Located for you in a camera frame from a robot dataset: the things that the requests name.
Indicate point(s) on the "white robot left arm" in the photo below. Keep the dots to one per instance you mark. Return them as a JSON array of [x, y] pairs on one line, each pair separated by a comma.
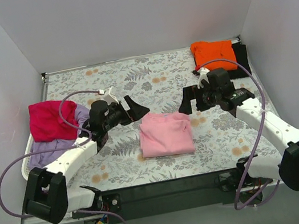
[[46, 196]]

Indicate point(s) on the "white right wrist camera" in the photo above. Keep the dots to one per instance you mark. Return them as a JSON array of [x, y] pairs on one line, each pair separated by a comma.
[[202, 77]]

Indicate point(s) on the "lavender t shirt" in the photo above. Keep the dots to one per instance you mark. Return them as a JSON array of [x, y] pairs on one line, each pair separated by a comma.
[[59, 145]]

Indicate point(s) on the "red t shirt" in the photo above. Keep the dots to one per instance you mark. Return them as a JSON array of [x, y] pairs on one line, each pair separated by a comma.
[[46, 125]]

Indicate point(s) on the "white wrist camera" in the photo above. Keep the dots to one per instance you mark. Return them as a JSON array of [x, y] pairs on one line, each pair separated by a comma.
[[108, 96], [202, 77]]

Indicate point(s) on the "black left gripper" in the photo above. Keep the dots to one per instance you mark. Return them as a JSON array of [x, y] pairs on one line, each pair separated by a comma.
[[128, 110]]

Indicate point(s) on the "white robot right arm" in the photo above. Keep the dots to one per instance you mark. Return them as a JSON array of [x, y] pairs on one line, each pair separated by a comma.
[[283, 136]]

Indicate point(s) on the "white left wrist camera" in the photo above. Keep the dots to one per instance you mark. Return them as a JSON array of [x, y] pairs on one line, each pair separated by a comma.
[[108, 96]]

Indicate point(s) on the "black folded t shirt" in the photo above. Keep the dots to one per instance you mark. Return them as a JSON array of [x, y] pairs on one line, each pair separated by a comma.
[[240, 51]]

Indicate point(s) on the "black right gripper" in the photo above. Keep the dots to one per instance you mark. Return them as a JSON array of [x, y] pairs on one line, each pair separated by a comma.
[[197, 99]]

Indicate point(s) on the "white plastic basket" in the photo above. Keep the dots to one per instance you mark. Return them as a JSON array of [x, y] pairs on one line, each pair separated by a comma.
[[25, 165]]

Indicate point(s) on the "orange folded t shirt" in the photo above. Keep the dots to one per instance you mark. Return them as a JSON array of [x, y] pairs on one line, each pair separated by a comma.
[[204, 52]]

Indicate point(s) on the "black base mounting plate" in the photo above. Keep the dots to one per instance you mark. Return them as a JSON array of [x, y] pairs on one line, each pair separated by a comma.
[[172, 195]]

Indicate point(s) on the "pink t shirt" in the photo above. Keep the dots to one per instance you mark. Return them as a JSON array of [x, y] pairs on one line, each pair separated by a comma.
[[166, 134]]

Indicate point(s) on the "floral table cloth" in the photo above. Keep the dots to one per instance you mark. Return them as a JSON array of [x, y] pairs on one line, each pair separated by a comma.
[[155, 82]]

